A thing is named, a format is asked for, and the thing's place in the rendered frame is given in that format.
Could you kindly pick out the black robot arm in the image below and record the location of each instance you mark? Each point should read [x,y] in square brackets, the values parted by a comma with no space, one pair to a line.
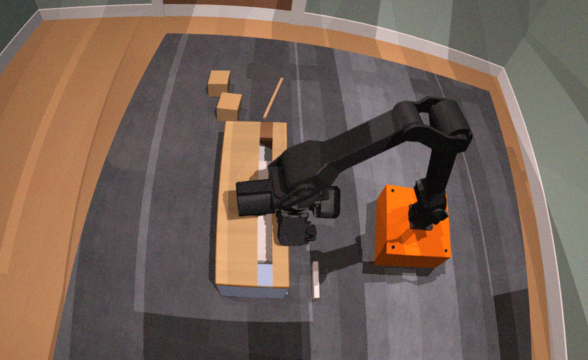
[302,174]

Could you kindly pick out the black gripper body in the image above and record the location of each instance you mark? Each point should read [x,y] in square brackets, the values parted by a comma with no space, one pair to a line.
[329,209]

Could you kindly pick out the tan wooden stick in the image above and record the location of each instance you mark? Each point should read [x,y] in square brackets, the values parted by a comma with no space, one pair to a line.
[272,99]

